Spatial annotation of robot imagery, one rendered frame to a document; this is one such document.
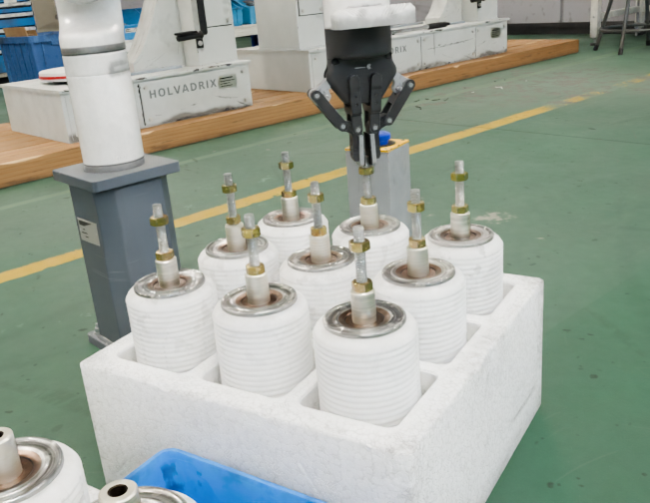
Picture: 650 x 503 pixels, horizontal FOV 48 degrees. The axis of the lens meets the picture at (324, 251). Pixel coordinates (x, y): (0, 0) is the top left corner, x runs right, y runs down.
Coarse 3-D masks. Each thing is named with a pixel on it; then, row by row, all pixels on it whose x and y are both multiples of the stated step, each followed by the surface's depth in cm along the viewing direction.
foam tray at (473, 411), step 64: (512, 320) 80; (128, 384) 75; (192, 384) 72; (448, 384) 68; (512, 384) 83; (128, 448) 79; (192, 448) 73; (256, 448) 68; (320, 448) 64; (384, 448) 60; (448, 448) 67; (512, 448) 86
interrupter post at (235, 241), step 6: (228, 228) 86; (234, 228) 86; (240, 228) 86; (228, 234) 86; (234, 234) 86; (240, 234) 86; (228, 240) 87; (234, 240) 86; (240, 240) 86; (228, 246) 87; (234, 246) 87; (240, 246) 87; (246, 246) 88
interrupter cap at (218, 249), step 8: (224, 240) 90; (264, 240) 89; (208, 248) 87; (216, 248) 87; (224, 248) 88; (264, 248) 86; (216, 256) 85; (224, 256) 84; (232, 256) 84; (240, 256) 84
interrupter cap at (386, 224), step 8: (384, 216) 94; (344, 224) 92; (352, 224) 92; (384, 224) 91; (392, 224) 91; (344, 232) 89; (352, 232) 89; (368, 232) 88; (376, 232) 88; (384, 232) 88; (392, 232) 89
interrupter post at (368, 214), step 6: (360, 204) 90; (360, 210) 90; (366, 210) 89; (372, 210) 89; (360, 216) 90; (366, 216) 90; (372, 216) 90; (360, 222) 91; (366, 222) 90; (372, 222) 90; (366, 228) 90; (372, 228) 90
